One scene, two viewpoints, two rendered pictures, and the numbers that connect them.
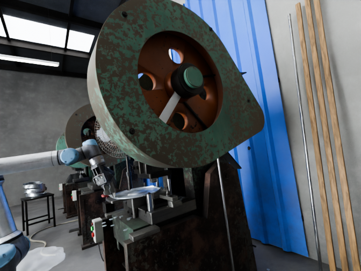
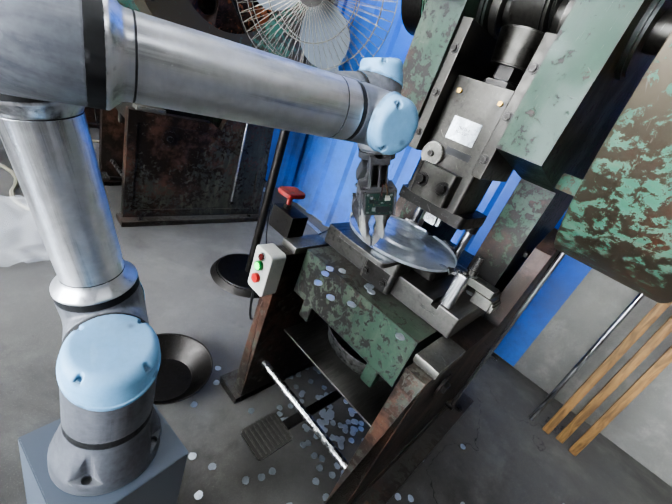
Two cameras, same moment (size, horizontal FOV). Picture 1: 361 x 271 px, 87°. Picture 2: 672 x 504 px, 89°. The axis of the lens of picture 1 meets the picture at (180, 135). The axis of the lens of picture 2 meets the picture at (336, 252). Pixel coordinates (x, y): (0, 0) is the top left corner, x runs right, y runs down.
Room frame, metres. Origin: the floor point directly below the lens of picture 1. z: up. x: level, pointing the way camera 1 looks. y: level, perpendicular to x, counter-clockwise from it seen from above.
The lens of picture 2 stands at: (0.46, 0.71, 1.08)
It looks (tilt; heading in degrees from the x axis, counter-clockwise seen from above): 26 degrees down; 341
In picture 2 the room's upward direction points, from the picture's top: 21 degrees clockwise
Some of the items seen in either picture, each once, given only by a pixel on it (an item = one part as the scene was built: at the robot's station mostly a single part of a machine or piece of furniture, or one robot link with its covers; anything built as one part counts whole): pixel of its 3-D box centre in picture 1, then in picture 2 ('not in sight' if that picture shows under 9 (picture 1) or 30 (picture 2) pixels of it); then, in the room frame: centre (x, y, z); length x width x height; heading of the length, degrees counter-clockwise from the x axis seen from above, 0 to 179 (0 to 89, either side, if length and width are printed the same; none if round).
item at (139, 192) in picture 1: (136, 192); (403, 238); (1.19, 0.31, 0.78); 0.29 x 0.29 x 0.01
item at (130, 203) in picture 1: (130, 205); (382, 262); (1.17, 0.35, 0.72); 0.25 x 0.14 x 0.14; 125
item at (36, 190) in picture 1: (37, 204); not in sight; (3.29, 2.58, 0.40); 0.45 x 0.40 x 0.79; 47
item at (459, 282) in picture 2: (149, 201); (455, 288); (1.05, 0.21, 0.75); 0.03 x 0.03 x 0.10; 35
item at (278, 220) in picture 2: (109, 214); (283, 236); (1.39, 0.58, 0.62); 0.10 x 0.06 x 0.20; 35
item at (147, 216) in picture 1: (157, 204); (410, 266); (1.27, 0.21, 0.68); 0.45 x 0.30 x 0.06; 35
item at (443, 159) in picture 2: (145, 150); (465, 145); (1.24, 0.24, 1.04); 0.17 x 0.15 x 0.30; 125
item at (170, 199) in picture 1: (168, 194); (474, 276); (1.13, 0.11, 0.76); 0.17 x 0.06 x 0.10; 35
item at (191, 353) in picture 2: not in sight; (165, 372); (1.34, 0.84, 0.04); 0.30 x 0.30 x 0.07
